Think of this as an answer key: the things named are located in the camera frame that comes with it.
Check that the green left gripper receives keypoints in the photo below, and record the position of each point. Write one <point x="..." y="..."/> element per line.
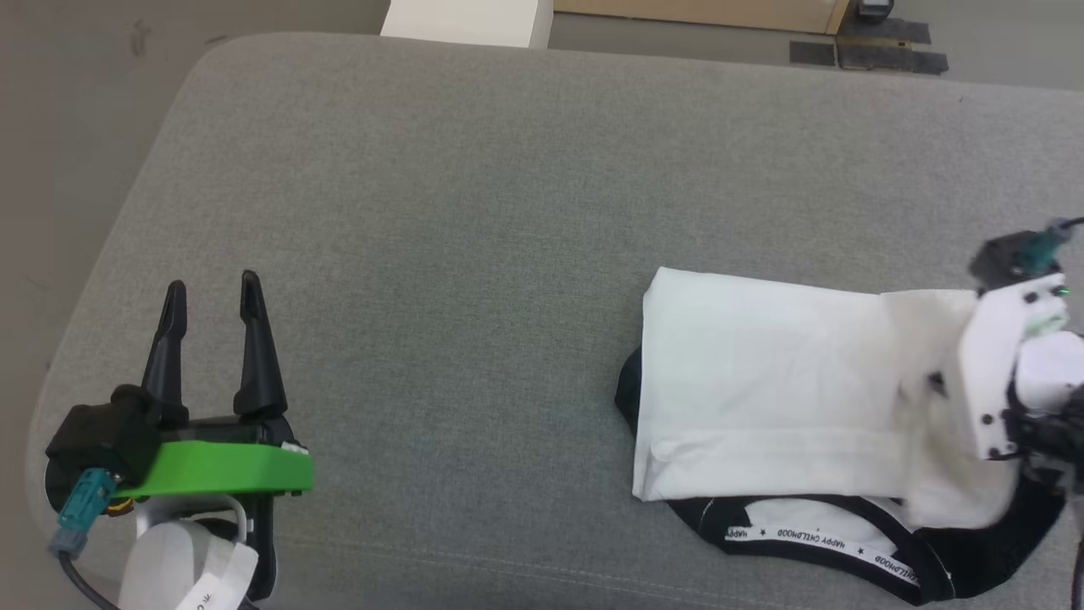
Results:
<point x="220" y="470"/>

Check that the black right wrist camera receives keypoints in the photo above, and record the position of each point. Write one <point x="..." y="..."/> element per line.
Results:
<point x="1003" y="258"/>

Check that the black floor tape patch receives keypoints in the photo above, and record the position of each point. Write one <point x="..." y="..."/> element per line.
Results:
<point x="881" y="51"/>

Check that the lemon print partition screen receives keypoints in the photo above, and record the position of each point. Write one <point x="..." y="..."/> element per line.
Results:
<point x="703" y="13"/>

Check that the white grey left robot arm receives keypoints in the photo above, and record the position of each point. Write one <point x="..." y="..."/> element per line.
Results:
<point x="169" y="559"/>

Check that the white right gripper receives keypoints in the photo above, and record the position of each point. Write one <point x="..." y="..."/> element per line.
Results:
<point x="991" y="364"/>

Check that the white and black t-shirt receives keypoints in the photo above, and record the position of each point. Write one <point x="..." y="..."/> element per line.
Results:
<point x="762" y="381"/>

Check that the black caster wheel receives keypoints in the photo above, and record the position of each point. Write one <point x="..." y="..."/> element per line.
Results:
<point x="874" y="8"/>

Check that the grey fabric sofa seat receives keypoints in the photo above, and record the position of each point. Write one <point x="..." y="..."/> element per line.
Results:
<point x="466" y="254"/>

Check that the white box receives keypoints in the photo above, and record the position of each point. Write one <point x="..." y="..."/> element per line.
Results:
<point x="466" y="21"/>

